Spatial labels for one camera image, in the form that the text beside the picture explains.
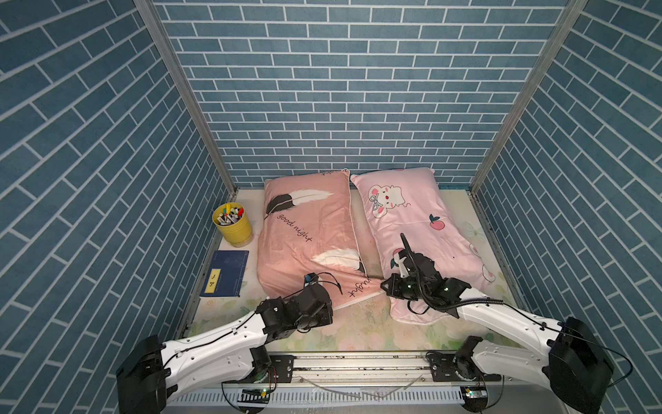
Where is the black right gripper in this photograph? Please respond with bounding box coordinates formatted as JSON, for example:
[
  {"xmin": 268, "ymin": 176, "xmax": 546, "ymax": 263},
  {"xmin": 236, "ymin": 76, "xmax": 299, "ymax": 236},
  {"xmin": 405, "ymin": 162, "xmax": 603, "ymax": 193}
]
[{"xmin": 378, "ymin": 272, "xmax": 429, "ymax": 301}]

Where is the salmon pink feather pillow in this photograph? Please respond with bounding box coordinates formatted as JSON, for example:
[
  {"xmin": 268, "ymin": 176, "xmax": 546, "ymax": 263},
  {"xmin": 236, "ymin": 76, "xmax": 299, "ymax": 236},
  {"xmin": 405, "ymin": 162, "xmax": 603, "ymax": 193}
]
[{"xmin": 257, "ymin": 170, "xmax": 380, "ymax": 309}]

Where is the light pink cartoon pillow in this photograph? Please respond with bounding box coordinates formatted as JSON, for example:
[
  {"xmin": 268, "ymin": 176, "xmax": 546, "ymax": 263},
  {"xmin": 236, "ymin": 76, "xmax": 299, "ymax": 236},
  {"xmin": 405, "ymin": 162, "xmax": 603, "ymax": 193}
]
[{"xmin": 351, "ymin": 168, "xmax": 499, "ymax": 325}]

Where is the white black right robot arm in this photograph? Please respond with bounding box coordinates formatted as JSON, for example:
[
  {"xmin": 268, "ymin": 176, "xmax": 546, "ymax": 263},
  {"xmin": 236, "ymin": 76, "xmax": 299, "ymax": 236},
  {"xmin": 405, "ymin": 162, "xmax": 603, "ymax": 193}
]
[{"xmin": 381, "ymin": 248, "xmax": 614, "ymax": 413}]

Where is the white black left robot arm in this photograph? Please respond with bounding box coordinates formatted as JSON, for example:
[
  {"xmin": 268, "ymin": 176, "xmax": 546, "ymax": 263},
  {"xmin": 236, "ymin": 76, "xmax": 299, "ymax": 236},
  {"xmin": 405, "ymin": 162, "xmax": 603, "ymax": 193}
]
[{"xmin": 116, "ymin": 284, "xmax": 333, "ymax": 413}]

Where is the floral table cloth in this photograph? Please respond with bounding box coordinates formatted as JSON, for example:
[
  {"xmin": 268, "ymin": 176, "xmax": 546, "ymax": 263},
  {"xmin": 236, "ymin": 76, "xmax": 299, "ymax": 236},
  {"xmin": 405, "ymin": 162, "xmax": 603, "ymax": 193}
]
[{"xmin": 185, "ymin": 190, "xmax": 515, "ymax": 352}]

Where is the dark blue notebook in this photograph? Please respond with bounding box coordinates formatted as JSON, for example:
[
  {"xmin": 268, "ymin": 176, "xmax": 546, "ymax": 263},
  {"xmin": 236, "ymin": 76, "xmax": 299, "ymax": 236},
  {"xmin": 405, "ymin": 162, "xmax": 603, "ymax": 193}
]
[{"xmin": 200, "ymin": 250, "xmax": 249, "ymax": 298}]

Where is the yellow pen cup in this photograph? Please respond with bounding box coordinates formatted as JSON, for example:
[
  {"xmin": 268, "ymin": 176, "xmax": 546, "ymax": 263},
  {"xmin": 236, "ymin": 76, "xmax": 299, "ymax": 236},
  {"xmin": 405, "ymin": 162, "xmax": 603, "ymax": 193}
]
[{"xmin": 212, "ymin": 202, "xmax": 253, "ymax": 248}]

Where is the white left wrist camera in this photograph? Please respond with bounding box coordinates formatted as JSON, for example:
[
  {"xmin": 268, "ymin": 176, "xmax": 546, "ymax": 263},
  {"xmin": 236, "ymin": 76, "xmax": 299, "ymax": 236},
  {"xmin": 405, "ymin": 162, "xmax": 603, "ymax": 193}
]
[{"xmin": 304, "ymin": 273, "xmax": 319, "ymax": 286}]

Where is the black left camera cable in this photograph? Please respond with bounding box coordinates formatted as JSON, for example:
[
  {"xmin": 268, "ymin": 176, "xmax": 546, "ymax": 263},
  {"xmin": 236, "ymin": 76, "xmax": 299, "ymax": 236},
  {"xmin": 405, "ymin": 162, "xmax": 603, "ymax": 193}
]
[{"xmin": 304, "ymin": 271, "xmax": 345, "ymax": 296}]

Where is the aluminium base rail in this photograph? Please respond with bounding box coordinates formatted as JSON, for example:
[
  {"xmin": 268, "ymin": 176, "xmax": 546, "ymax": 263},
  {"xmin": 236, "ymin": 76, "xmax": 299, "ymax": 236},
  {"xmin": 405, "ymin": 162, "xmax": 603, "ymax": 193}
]
[{"xmin": 165, "ymin": 351, "xmax": 569, "ymax": 413}]

